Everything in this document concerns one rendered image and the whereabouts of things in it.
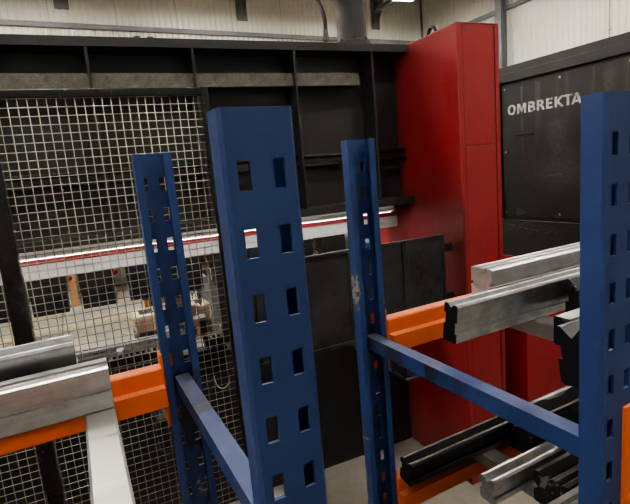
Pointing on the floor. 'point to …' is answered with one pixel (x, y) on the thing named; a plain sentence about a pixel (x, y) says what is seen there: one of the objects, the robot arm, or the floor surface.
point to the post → (12, 279)
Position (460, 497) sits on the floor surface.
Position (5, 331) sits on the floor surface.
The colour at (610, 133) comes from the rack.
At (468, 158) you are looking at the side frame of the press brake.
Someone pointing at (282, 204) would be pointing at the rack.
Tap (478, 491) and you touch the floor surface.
